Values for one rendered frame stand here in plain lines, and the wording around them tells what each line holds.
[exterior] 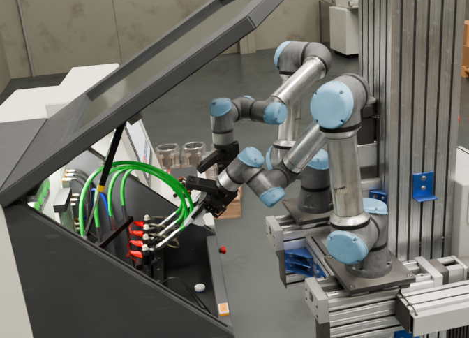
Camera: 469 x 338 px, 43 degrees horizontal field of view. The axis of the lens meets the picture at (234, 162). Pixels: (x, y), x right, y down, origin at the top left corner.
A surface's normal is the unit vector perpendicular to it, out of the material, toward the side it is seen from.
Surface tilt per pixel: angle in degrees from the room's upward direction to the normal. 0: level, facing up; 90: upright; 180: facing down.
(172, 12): 90
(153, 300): 90
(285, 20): 90
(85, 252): 90
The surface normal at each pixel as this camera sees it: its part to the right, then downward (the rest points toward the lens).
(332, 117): -0.54, 0.21
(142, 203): 0.11, 0.34
